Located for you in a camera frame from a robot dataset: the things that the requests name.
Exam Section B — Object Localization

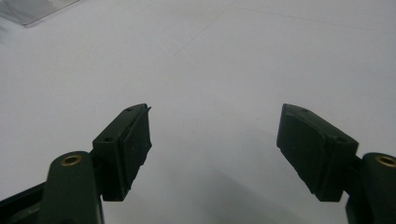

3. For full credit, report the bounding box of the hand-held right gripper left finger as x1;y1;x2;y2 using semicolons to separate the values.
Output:
92;103;153;203

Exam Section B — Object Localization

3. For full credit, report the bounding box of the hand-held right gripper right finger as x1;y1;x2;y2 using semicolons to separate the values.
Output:
276;103;360;203

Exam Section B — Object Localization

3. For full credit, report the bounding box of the clear plastic tray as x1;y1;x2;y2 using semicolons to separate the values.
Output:
0;0;80;28

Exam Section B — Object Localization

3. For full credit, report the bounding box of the white table mat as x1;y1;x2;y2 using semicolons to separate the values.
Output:
0;0;396;224

